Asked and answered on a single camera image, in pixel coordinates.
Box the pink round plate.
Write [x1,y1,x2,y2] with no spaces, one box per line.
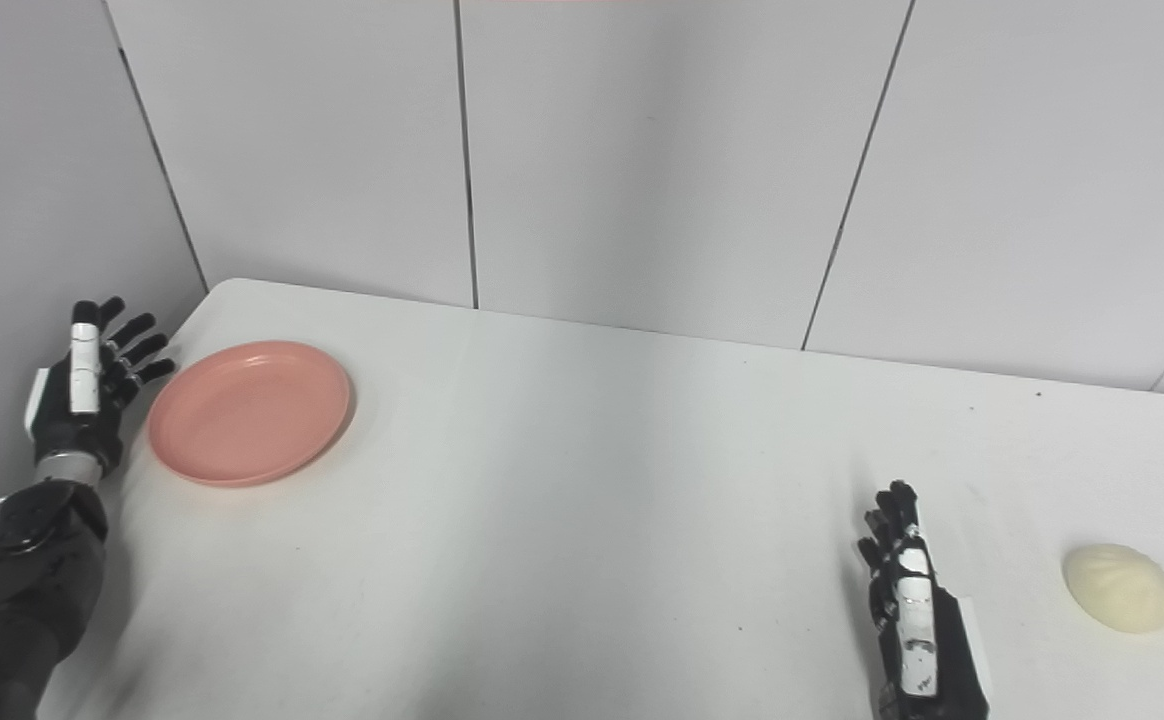
[148,341,354,488]

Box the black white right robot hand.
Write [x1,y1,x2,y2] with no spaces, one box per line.
[856,480,993,720]

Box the cream steamed bun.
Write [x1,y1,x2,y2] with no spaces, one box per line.
[1061,543,1164,633]

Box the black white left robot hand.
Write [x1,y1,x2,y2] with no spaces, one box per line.
[24,296,177,479]

